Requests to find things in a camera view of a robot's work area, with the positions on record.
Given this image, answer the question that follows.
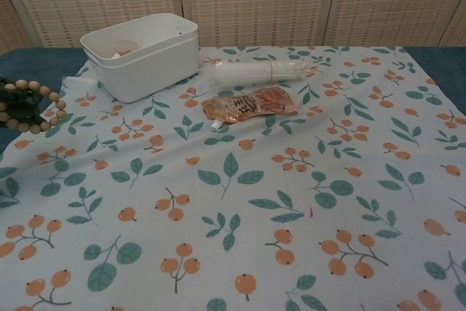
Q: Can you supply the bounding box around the orange sauce spout pouch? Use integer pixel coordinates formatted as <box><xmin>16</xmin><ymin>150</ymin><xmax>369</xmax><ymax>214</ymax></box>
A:
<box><xmin>202</xmin><ymin>84</ymin><xmax>299</xmax><ymax>133</ymax></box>

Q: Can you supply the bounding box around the white plastic storage box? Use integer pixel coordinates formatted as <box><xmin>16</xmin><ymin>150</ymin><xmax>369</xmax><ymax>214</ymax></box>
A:
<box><xmin>79</xmin><ymin>13</ymin><xmax>200</xmax><ymax>103</ymax></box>

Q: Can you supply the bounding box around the sleeve of white paper cups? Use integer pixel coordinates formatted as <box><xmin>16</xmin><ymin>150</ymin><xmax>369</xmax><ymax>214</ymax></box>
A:
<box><xmin>203</xmin><ymin>56</ymin><xmax>317</xmax><ymax>90</ymax></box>

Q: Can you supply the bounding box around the woven bamboo folding screen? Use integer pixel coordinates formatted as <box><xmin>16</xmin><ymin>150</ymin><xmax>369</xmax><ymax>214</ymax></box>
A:
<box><xmin>0</xmin><ymin>0</ymin><xmax>466</xmax><ymax>52</ymax></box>

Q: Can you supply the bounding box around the floral leaf print tablecloth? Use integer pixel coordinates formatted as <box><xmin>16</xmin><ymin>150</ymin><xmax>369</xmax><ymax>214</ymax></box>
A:
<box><xmin>0</xmin><ymin>45</ymin><xmax>466</xmax><ymax>311</ymax></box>

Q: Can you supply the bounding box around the wooden bead bracelet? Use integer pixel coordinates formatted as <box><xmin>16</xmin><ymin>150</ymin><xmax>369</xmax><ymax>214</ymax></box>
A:
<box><xmin>0</xmin><ymin>79</ymin><xmax>68</xmax><ymax>134</ymax></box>

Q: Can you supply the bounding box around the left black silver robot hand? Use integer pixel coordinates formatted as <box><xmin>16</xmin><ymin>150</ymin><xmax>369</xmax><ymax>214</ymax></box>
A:
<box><xmin>0</xmin><ymin>84</ymin><xmax>42</xmax><ymax>125</ymax></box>

